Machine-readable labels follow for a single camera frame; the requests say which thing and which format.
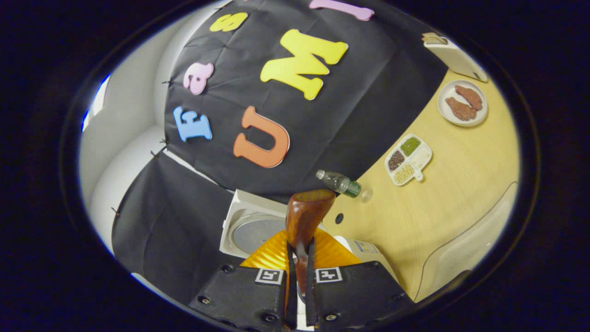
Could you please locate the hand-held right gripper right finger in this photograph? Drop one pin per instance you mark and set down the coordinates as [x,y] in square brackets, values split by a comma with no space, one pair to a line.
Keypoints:
[311,299]

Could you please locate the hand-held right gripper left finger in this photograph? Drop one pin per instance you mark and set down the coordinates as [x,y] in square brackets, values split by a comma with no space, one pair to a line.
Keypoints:
[292,304]

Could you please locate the brown wooden spoon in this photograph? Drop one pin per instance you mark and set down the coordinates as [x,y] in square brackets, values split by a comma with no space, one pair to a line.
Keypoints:
[304,216]

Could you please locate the white rice cooker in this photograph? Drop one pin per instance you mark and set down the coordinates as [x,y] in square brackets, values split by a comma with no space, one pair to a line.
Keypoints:
[236,207]

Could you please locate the black table grommet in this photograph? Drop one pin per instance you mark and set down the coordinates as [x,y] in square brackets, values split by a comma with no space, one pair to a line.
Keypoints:
[339,218]

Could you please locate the clear plastic water bottle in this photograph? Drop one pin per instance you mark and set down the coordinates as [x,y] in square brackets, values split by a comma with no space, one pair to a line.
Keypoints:
[341,183]

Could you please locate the white divided grain tray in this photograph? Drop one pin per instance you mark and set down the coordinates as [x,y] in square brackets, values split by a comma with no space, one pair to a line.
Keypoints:
[410,159]

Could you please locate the black backdrop cloth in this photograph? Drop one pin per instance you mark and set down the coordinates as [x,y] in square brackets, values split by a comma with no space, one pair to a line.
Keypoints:
[359,106]

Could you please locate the round white plate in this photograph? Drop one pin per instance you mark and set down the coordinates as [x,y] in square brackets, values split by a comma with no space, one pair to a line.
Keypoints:
[446,113]

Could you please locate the brown meat piece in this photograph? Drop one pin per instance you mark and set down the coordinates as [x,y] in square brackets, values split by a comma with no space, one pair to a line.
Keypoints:
[461,110]
[470,96]

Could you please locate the large ceiling light panel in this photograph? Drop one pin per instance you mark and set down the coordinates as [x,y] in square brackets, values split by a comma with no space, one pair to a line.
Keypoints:
[97,99]

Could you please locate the white toaster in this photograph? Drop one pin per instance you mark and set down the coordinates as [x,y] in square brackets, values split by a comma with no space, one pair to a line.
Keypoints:
[461,60]

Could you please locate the toasted bread slice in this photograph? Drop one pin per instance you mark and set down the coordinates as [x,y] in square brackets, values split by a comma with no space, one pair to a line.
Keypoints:
[433,38]

